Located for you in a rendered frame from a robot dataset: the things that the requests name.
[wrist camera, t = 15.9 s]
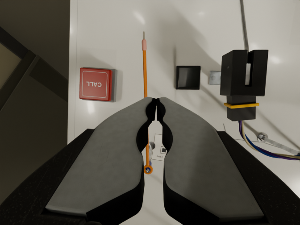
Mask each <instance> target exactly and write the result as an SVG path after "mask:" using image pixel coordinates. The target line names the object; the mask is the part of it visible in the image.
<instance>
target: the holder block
mask: <svg viewBox="0 0 300 225"><path fill-rule="evenodd" d="M247 51H248V50H232V51H230V52H228V53H226V54H225V55H223V56H222V61H221V84H220V95H221V96H265V88H266V77H267V62H268V51H269V50H252V51H250V52H249V57H248V63H250V64H251V68H250V84H249V85H248V87H245V82H246V64H247ZM227 67H229V69H228V68H227Z"/></svg>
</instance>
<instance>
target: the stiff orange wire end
mask: <svg viewBox="0 0 300 225"><path fill-rule="evenodd" d="M146 50H147V47H146V39H145V32H144V31H143V40H142V51H143V79H144V98H145V97H147V70H146ZM147 167H149V168H150V172H149V173H147V172H146V168H147ZM152 172H153V168H152V166H151V165H150V162H149V143H148V144H147V145H146V165H145V166H144V173H145V174H148V175H149V174H151V173H152Z"/></svg>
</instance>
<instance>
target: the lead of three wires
mask: <svg viewBox="0 0 300 225"><path fill-rule="evenodd" d="M238 123H239V133H240V135H241V137H242V138H243V139H244V140H245V142H246V143H247V145H248V146H249V147H251V148H252V149H254V150H255V151H257V152H260V153H262V154H264V155H266V156H269V157H272V158H282V159H287V160H300V155H288V154H278V153H272V152H269V151H267V150H264V149H262V148H260V147H258V146H256V145H254V144H253V143H252V142H251V140H250V139H249V138H248V137H247V136H246V134H245V133H244V124H243V121H238Z"/></svg>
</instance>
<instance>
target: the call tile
mask: <svg viewBox="0 0 300 225"><path fill-rule="evenodd" d="M112 75H113V71H112V70H107V69H95V68H83V67H81V68H80V82H79V98H80V99H85V100H101V101H111V93H112Z"/></svg>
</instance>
